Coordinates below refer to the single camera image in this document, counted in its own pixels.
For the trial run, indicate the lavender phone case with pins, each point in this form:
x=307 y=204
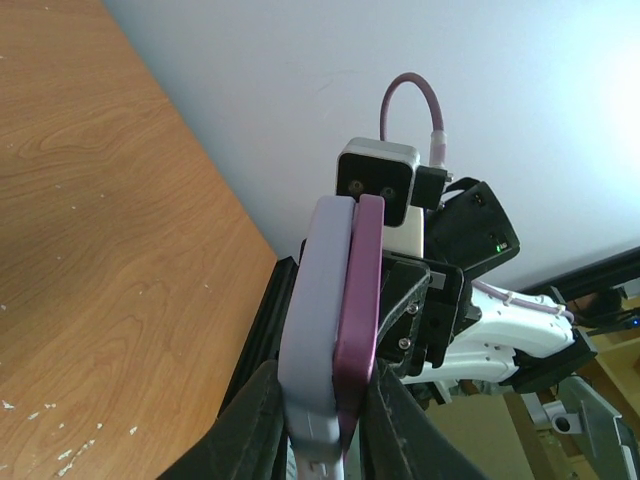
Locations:
x=305 y=365

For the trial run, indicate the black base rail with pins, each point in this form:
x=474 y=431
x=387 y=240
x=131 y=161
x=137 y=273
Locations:
x=264 y=337

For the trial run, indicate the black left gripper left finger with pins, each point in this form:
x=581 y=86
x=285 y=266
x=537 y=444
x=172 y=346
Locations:
x=246 y=441

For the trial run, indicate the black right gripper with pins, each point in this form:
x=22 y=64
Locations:
x=425 y=302

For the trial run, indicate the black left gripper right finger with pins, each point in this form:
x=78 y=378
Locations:
x=397 y=439

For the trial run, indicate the red-edged black phone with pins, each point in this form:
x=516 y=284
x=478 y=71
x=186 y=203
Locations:
x=357 y=333

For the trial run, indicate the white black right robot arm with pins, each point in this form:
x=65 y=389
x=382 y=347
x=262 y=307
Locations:
x=527 y=343

